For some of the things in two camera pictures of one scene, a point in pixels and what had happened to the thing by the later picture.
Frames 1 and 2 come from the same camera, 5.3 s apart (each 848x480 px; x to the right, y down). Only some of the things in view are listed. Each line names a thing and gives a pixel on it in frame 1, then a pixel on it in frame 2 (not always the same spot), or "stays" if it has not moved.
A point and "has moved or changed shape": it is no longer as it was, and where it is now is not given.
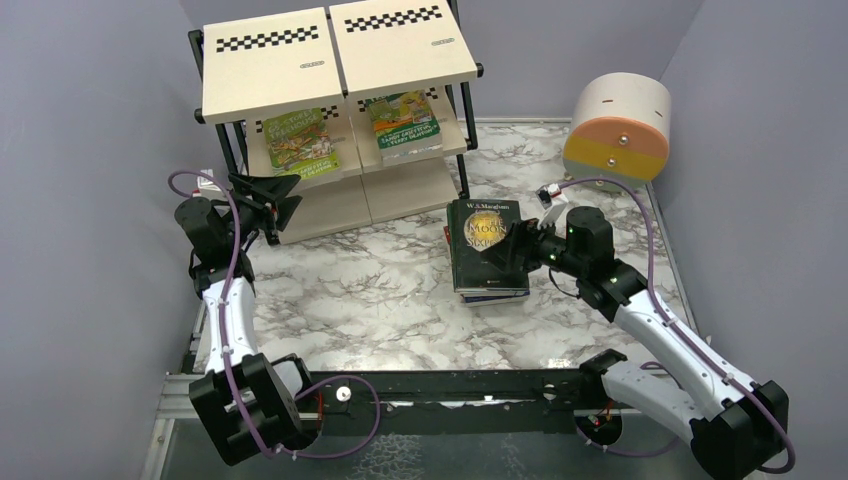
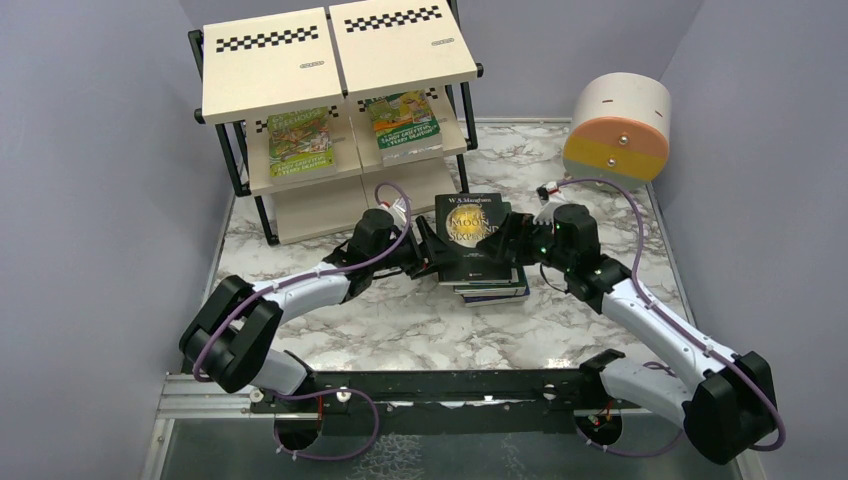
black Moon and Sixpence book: x=474 y=226 has moved or changed shape
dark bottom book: x=484 y=298 stays
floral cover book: x=413 y=153 stays
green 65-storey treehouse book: x=300 y=145 stays
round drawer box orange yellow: x=621 y=129 stays
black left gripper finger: x=273 y=187 → x=438 y=253
